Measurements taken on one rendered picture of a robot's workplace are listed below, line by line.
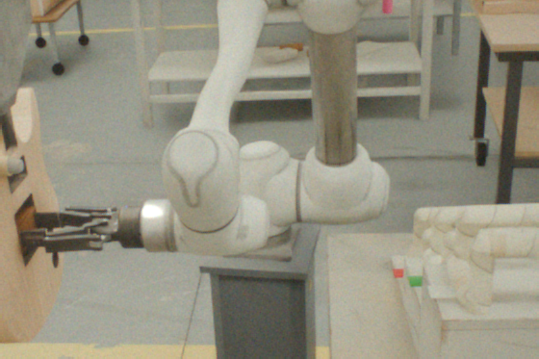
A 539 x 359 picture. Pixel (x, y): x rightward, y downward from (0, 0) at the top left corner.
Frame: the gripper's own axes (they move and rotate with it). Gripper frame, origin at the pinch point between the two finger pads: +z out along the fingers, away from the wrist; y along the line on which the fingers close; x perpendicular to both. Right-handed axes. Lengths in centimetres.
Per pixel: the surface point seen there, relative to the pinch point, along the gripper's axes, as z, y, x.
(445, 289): -67, -21, -1
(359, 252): -57, 21, -16
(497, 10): -127, 230, -9
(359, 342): -56, -9, -18
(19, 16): -9.6, -13.7, 38.8
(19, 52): -9.5, -15.8, 34.2
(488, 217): -72, -20, 9
